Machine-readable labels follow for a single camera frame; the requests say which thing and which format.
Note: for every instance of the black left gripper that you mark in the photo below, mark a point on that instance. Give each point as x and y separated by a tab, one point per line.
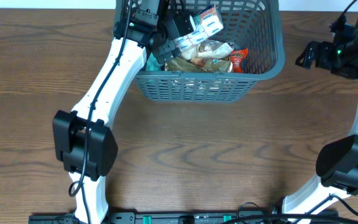
167	51

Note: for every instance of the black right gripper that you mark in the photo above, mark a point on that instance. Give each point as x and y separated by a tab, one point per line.
316	53

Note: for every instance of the colourful tissue multipack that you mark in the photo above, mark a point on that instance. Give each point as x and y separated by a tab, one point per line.
208	22

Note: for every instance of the beige snack pouch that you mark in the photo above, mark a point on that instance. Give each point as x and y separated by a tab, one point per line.
209	49

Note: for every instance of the white green tissue packet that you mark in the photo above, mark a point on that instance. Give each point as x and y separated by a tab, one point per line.
153	65

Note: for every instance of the gold foil bag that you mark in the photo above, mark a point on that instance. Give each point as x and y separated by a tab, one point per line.
199	65

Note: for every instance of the red spaghetti packet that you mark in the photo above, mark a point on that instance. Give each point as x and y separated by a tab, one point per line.
237	57

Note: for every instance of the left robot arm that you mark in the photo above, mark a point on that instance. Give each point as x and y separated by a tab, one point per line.
83	137

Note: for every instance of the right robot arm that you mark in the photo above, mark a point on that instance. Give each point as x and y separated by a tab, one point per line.
336	176

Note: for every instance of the grey plastic basket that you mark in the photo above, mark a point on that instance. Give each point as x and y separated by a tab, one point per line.
254	25

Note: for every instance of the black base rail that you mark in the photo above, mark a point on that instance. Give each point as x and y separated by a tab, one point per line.
150	218

